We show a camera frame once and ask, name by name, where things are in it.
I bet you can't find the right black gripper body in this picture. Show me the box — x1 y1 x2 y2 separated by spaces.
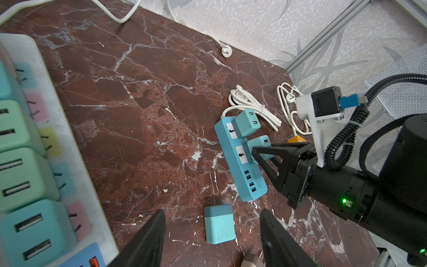
281 146 384 220

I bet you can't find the white multicolour power strip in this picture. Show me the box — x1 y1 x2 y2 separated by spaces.
1 33 119 267

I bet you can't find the blue power strip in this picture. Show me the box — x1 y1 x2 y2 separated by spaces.
214 117 268 202

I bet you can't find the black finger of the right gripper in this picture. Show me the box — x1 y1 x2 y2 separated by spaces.
251 142 312 190

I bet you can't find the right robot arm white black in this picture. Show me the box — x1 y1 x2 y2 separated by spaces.
249 73 427 267

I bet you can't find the white coiled cable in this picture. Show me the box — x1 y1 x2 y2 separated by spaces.
276 82 314 137

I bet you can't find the orange power strip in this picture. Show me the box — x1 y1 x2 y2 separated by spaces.
288 135 307 143

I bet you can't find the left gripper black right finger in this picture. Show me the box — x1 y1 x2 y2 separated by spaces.
260 209 317 267

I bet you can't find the white power strip cord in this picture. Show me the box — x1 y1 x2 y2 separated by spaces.
0 0 234 59

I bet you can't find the teal plug cube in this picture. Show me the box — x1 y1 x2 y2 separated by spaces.
232 109 261 138
204 204 236 245
1 200 77 267
246 135 272 164

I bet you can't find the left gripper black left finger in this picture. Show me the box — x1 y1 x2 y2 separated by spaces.
109 209 166 267

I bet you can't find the white wire mesh basket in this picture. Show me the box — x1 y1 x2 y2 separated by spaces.
364 45 427 120

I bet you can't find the green plug cube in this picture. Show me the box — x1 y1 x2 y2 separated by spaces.
1 148 60 214
0 100 47 158

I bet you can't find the white bundled cable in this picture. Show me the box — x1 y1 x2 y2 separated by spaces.
221 84 284 132

